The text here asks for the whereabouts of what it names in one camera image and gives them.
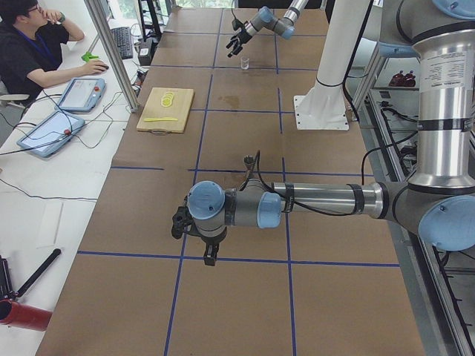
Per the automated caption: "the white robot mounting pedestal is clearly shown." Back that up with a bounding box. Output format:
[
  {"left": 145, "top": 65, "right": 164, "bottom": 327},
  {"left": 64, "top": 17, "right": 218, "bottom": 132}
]
[{"left": 294, "top": 0, "right": 373, "bottom": 131}]

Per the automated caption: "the aluminium frame post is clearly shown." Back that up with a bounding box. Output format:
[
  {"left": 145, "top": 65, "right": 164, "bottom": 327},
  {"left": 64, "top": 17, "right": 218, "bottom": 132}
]
[{"left": 84, "top": 0, "right": 140, "bottom": 113}]

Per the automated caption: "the upper teach pendant tablet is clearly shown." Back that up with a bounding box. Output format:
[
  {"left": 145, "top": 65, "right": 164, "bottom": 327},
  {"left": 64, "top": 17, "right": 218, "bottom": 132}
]
[{"left": 56, "top": 77, "right": 105, "bottom": 113}]

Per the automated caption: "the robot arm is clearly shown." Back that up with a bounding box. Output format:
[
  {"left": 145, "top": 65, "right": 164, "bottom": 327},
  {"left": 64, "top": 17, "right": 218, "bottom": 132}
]
[
  {"left": 226, "top": 0, "right": 308, "bottom": 58},
  {"left": 171, "top": 1, "right": 474, "bottom": 266}
]

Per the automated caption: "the black keyboard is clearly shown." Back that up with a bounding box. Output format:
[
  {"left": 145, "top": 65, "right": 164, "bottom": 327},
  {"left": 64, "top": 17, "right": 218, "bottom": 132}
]
[{"left": 111, "top": 27, "right": 133, "bottom": 59}]

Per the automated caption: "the lemon slice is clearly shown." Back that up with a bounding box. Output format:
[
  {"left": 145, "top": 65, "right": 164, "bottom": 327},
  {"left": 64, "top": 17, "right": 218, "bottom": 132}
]
[{"left": 160, "top": 92, "right": 174, "bottom": 108}]

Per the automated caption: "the black rod tool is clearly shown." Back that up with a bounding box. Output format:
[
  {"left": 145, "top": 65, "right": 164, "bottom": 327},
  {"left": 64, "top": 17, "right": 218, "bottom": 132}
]
[{"left": 14, "top": 248, "right": 62, "bottom": 298}]

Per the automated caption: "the teach pendant tablet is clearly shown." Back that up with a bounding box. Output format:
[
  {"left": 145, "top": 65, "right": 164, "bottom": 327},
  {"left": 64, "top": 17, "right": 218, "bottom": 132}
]
[
  {"left": 56, "top": 77, "right": 105, "bottom": 113},
  {"left": 17, "top": 110, "right": 85, "bottom": 158}
]

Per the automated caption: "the lower teach pendant tablet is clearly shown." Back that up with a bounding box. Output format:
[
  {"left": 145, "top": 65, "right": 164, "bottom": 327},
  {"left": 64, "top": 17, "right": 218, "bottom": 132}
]
[{"left": 17, "top": 110, "right": 85, "bottom": 158}]

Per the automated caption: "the red cylinder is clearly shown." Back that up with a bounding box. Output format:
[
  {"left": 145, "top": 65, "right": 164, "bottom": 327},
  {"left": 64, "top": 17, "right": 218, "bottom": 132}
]
[{"left": 1, "top": 299, "right": 52, "bottom": 332}]

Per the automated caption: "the seated person black shirt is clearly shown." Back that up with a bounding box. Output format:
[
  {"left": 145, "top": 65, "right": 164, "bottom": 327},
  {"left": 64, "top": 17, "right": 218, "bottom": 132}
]
[{"left": 1, "top": 0, "right": 106, "bottom": 105}]

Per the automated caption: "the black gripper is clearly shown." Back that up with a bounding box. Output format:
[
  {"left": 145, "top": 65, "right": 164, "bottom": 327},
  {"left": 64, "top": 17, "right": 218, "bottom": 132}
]
[
  {"left": 171, "top": 206, "right": 227, "bottom": 266},
  {"left": 226, "top": 21, "right": 256, "bottom": 57}
]

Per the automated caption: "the glass measuring cup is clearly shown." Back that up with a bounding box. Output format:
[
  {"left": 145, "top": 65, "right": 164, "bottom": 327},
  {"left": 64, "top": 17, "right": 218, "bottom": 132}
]
[{"left": 240, "top": 57, "right": 249, "bottom": 70}]

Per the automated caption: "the wooden cutting board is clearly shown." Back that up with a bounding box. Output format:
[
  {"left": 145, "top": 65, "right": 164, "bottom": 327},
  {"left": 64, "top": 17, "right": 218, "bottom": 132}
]
[{"left": 137, "top": 87, "right": 194, "bottom": 134}]

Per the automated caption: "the yellow plastic knife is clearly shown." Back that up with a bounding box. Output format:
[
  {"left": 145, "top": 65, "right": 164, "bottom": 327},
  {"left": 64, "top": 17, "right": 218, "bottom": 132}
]
[{"left": 143, "top": 116, "right": 178, "bottom": 122}]

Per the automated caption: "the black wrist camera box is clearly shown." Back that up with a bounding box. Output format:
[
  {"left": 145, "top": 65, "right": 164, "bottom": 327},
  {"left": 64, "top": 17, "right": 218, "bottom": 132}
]
[{"left": 232, "top": 19, "right": 242, "bottom": 31}]

